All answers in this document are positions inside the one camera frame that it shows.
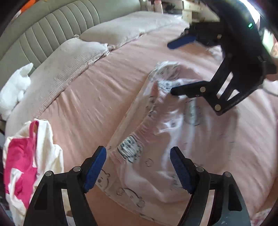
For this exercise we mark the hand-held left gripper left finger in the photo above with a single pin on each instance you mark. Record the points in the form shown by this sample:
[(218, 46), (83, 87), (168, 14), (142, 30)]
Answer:
[(95, 169)]

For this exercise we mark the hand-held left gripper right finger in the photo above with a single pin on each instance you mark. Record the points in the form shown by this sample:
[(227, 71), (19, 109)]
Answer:
[(180, 169)]

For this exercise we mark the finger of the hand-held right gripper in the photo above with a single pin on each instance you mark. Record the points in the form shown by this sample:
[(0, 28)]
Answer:
[(189, 90), (182, 41)]

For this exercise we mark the pink printed pajama pants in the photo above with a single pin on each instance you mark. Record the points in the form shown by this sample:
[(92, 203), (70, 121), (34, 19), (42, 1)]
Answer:
[(162, 134)]

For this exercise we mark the white dressing table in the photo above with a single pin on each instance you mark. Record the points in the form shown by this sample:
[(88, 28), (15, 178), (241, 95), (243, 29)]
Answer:
[(195, 10)]

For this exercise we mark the pink bottle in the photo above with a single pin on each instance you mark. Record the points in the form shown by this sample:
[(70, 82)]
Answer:
[(158, 2)]

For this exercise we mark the cream garment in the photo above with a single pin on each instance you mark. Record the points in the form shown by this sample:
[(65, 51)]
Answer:
[(50, 141)]

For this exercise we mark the beige checked pillow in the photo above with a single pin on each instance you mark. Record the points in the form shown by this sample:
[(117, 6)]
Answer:
[(130, 28), (69, 65)]

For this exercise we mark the magenta garment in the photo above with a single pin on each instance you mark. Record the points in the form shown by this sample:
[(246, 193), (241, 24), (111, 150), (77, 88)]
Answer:
[(19, 160)]

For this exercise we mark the white plush toy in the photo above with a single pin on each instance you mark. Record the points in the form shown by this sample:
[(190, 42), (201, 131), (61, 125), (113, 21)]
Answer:
[(15, 89)]

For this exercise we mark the grey padded headboard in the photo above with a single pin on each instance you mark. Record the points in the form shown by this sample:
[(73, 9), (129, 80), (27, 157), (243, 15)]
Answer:
[(54, 28)]

